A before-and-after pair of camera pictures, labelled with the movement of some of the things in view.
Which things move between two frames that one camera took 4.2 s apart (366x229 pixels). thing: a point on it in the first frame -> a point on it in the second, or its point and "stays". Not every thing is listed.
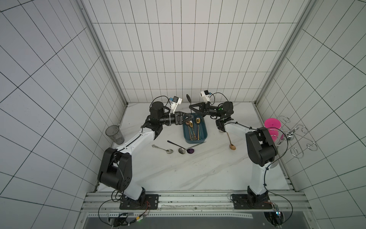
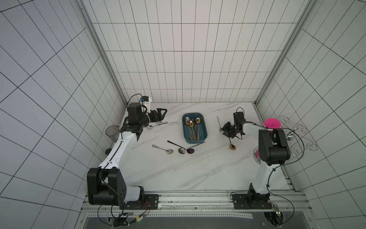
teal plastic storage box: [195, 129] stays
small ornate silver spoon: [168, 151] stays
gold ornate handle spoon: [191, 125] stays
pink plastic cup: [273, 126] stays
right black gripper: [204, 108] -> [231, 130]
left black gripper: [179, 117] -> [160, 117]
